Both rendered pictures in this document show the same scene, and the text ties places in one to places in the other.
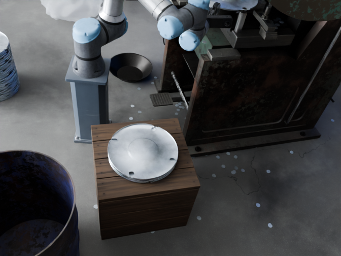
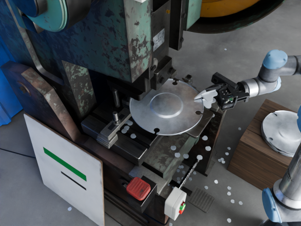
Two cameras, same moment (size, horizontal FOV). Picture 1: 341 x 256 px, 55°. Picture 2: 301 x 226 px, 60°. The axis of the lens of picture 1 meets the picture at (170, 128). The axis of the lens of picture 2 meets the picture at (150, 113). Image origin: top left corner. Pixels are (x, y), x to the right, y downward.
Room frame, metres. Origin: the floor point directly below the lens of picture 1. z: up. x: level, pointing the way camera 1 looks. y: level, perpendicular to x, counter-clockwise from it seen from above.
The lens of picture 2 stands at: (1.91, 0.41, 1.56)
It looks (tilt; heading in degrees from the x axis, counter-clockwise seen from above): 51 degrees down; 240
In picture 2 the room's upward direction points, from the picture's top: 2 degrees counter-clockwise
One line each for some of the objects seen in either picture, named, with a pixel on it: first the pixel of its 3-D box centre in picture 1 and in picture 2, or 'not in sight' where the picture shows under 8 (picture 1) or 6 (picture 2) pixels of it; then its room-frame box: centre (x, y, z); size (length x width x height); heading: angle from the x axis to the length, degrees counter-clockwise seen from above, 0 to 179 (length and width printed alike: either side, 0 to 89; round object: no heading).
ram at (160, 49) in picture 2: not in sight; (147, 43); (1.55, -0.22, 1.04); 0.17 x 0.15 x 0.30; 114
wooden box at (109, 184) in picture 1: (140, 177); (277, 151); (0.85, 0.09, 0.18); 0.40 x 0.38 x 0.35; 111
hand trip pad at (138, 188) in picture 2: not in sight; (139, 192); (1.77, 0.09, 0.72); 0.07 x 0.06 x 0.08; 114
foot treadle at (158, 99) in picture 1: (198, 98); (165, 178); (1.51, -0.13, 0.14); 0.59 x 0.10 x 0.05; 114
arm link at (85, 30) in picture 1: (88, 36); not in sight; (1.22, 0.43, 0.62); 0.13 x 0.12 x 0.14; 150
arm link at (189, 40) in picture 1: (192, 35); (264, 83); (1.11, -0.02, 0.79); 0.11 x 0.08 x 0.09; 166
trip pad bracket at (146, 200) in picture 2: not in sight; (143, 199); (1.76, 0.08, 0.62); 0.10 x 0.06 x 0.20; 24
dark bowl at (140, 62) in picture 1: (130, 69); not in sight; (1.78, 0.34, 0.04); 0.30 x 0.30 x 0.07
